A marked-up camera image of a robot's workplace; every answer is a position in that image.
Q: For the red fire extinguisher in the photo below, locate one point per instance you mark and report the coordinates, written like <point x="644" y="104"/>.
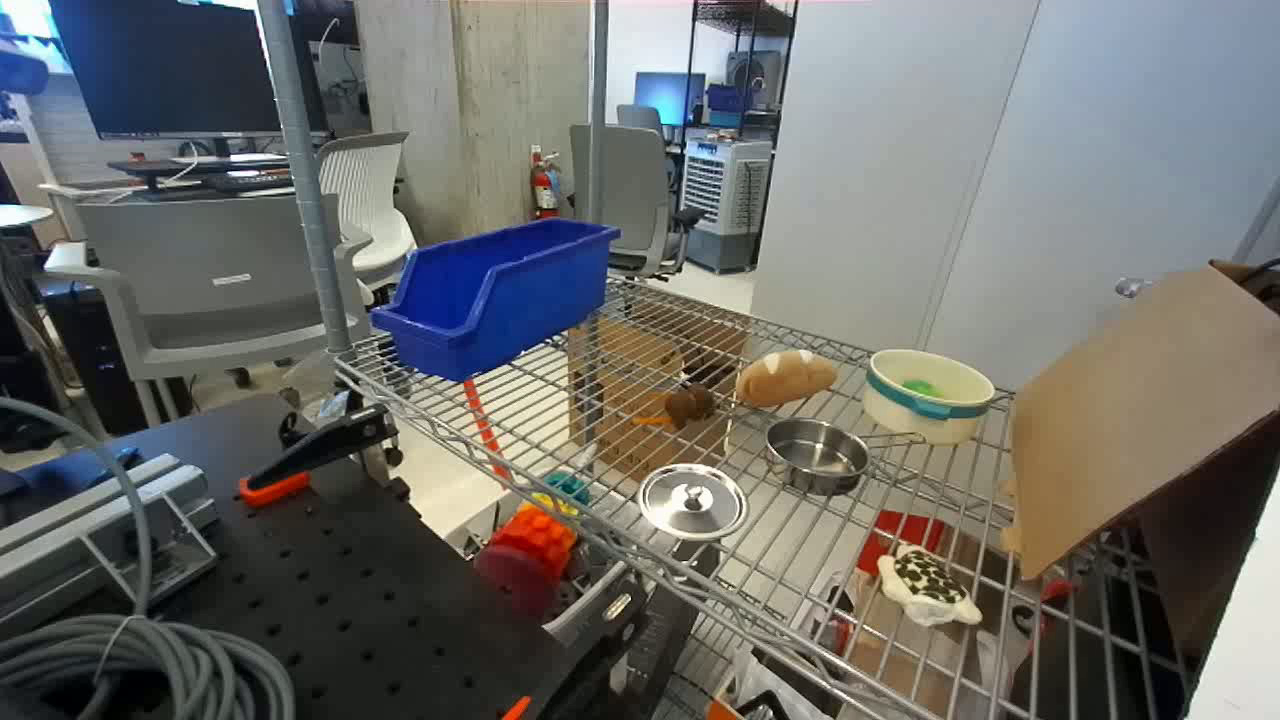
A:
<point x="546" y="180"/>

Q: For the grey office chair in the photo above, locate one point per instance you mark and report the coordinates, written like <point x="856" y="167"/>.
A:
<point x="212" y="287"/>

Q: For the bread roll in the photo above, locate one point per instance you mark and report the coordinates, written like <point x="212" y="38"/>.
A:
<point x="782" y="379"/>

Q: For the orange red toy block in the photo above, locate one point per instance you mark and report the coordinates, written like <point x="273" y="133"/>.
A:
<point x="528" y="545"/>

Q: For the silver pot lid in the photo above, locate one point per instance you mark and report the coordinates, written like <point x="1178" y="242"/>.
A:
<point x="693" y="503"/>

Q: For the white office chair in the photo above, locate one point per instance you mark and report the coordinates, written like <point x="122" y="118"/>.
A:
<point x="368" y="202"/>

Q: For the blue plastic bin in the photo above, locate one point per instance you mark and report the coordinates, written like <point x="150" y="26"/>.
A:
<point x="496" y="297"/>

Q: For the large black monitor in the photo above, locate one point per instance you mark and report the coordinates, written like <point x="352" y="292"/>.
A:
<point x="165" y="64"/>

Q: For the orange stick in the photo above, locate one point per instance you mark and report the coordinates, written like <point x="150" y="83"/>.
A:
<point x="481" y="425"/>

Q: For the white green spotted turtle plush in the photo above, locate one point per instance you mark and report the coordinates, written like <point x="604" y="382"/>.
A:
<point x="931" y="584"/>

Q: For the white bowl teal band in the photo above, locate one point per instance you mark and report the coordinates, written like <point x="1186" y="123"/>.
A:
<point x="931" y="395"/>

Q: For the black perforated mounting board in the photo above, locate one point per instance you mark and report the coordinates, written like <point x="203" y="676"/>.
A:
<point x="334" y="584"/>

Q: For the grey chair beside pillar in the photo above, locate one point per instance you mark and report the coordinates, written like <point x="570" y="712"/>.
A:
<point x="623" y="185"/>

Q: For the red packet under shelf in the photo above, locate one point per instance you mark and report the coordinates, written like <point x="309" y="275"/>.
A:
<point x="904" y="536"/>

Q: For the small blue lit monitor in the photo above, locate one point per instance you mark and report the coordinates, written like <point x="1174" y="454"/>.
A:
<point x="664" y="98"/>

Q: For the dark brown doll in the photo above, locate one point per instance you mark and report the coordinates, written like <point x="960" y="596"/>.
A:
<point x="690" y="407"/>

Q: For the white air purifier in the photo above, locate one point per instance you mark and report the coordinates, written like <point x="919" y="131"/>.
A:
<point x="727" y="202"/>

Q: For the grey metal shelf pole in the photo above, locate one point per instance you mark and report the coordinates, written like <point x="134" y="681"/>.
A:
<point x="304" y="174"/>

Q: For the silver pot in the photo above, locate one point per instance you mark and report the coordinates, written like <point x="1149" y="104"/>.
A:
<point x="818" y="454"/>

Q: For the grey aluminium extrusion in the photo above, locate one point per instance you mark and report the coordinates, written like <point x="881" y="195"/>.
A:
<point x="92" y="521"/>

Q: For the brown cardboard box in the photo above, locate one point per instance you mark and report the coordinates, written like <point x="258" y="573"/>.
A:
<point x="1147" y="413"/>

